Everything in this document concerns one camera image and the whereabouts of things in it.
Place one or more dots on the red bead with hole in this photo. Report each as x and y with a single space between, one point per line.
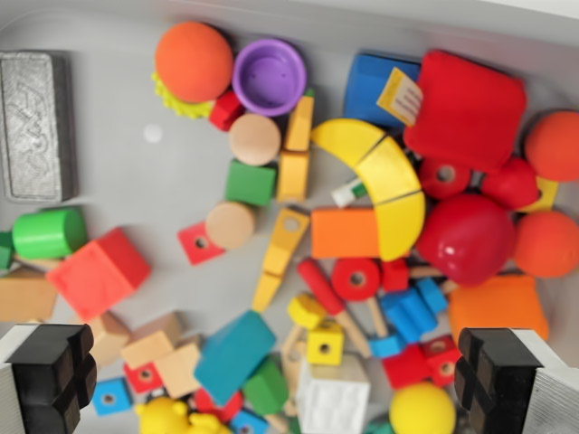
441 178

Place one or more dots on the red wheel with hole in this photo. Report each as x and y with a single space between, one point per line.
355 280

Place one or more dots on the yellow wooden nut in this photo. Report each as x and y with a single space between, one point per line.
306 312

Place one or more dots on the blue ridged wooden piece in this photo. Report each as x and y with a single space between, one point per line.
409 312

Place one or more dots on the large orange ball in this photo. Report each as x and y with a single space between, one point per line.
193 61

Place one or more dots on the yellow-orange block with hole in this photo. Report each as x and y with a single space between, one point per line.
284 244

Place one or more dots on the blue block on wooden stick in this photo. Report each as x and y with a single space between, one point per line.
386 346

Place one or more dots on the blue cube with hole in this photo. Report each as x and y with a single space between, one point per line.
248 422
112 397

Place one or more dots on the green wooden block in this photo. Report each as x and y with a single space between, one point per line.
267 386

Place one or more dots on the green wooden cube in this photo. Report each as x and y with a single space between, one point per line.
249 182

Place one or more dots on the red toy strawberry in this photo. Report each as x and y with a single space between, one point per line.
511 183

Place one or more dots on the natural wooden stick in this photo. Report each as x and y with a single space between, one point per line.
291 357

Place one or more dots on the grey textured foam block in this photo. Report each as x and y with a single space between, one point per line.
34 126

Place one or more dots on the natural wooden peg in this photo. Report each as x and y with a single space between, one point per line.
425 272

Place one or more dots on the blue bean bag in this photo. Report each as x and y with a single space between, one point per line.
364 90

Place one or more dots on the natural wood cube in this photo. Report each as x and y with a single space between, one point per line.
111 339

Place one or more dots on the yellow-orange wooden wedge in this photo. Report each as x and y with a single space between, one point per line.
266 291

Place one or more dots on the yellow cube with hole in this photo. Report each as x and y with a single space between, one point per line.
325 343

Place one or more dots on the natural wood cylinder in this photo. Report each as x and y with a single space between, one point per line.
254 138
230 225

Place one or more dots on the teal wooden block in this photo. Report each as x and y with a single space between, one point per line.
235 357

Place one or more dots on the red bean bag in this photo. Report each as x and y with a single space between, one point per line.
468 110

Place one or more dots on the dark green wooden bolt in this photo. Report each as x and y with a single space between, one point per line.
5 251

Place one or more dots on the small red wooden block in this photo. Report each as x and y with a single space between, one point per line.
224 111
395 275

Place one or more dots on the teal small piece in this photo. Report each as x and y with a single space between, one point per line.
377 428

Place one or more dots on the yellow wooden banana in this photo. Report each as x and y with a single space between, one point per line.
389 181

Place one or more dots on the white and green tube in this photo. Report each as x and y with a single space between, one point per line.
346 193

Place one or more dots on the purple plastic cup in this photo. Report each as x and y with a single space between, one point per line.
270 77

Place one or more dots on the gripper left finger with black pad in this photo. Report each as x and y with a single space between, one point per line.
40 375

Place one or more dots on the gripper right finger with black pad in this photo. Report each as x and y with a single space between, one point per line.
497 380

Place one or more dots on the red cube with hole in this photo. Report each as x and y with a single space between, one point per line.
443 359
199 249
141 377

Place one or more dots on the yellow rubber duck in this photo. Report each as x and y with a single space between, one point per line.
165 418

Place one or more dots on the yellow ball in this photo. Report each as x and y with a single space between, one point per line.
421 409

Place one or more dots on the bright green cylinder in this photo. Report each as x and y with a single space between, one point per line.
47 233

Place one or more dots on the shiny red toy apple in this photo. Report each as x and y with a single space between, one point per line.
466 239

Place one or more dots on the yellow flat wooden piece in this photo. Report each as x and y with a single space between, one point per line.
547 194

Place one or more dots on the coral red plastic cube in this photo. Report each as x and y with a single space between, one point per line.
97 273

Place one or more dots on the yellow-orange wooden block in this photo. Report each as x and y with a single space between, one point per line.
300 124
292 176

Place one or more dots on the orange wooden block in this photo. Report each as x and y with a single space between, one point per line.
341 233

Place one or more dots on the white plastic cube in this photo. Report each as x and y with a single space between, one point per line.
332 398

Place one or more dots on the red flat piece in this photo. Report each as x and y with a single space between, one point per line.
217 404

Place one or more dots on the grey plastic bin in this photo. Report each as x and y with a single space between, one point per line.
135 181

